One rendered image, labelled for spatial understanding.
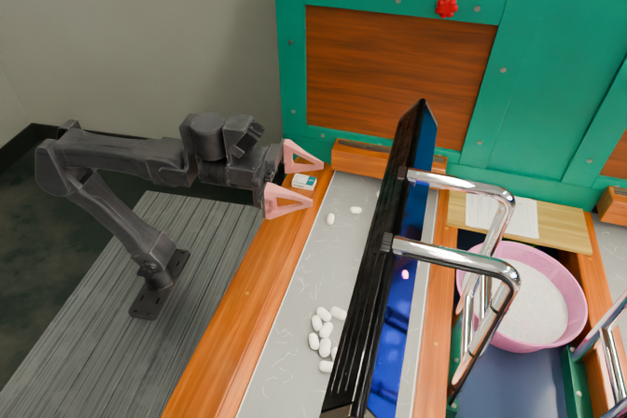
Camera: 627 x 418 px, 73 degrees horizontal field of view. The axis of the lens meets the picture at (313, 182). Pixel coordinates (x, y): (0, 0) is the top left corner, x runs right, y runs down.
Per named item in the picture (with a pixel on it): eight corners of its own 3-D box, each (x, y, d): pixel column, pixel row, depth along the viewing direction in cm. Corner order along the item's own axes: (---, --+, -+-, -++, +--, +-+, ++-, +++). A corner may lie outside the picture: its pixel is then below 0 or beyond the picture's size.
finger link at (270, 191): (318, 168, 70) (263, 160, 72) (310, 197, 65) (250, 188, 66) (317, 197, 75) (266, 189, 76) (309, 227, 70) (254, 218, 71)
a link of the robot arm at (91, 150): (198, 135, 77) (48, 116, 81) (176, 167, 70) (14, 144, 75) (209, 186, 85) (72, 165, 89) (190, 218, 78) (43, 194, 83)
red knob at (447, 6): (433, 19, 88) (438, -5, 85) (434, 14, 90) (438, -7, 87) (455, 20, 87) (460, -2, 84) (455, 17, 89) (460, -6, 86)
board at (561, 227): (445, 226, 106) (447, 222, 106) (449, 187, 117) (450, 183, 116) (591, 256, 99) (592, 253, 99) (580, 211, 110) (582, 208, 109)
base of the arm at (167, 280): (185, 233, 107) (159, 229, 108) (146, 302, 92) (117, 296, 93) (191, 253, 112) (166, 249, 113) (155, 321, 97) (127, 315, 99)
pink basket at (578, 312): (505, 390, 86) (521, 369, 79) (424, 288, 103) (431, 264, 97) (596, 336, 94) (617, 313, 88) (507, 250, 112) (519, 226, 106)
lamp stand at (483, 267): (355, 391, 86) (379, 249, 56) (374, 306, 100) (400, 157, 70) (453, 420, 82) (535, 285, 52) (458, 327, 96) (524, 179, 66)
